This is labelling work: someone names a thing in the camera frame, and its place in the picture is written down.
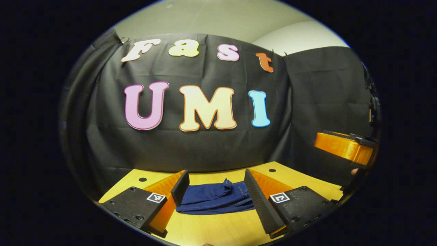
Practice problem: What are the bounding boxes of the blue jeans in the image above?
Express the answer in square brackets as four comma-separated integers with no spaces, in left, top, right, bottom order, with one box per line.
[175,178,256,216]

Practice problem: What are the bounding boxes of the black backdrop cloth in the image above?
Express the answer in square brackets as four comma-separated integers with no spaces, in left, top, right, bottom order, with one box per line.
[58,27,380,202]

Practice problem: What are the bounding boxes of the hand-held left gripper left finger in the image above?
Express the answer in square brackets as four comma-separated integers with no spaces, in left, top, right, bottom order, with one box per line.
[99,170,190,238]

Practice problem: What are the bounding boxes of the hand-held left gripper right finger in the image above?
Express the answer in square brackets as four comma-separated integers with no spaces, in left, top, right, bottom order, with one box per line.
[244,169,342,240]

